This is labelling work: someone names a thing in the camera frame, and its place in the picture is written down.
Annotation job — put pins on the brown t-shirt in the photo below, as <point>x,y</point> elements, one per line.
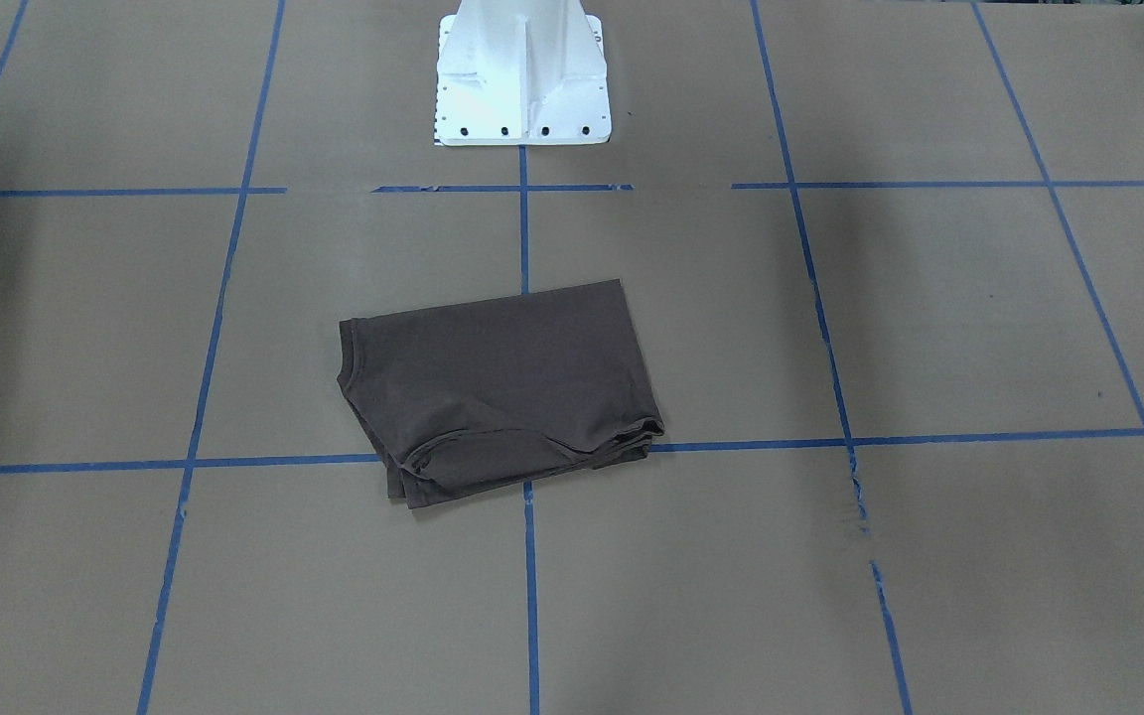
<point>464,399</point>

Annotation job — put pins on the white camera pedestal column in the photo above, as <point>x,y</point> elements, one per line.
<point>521,73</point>

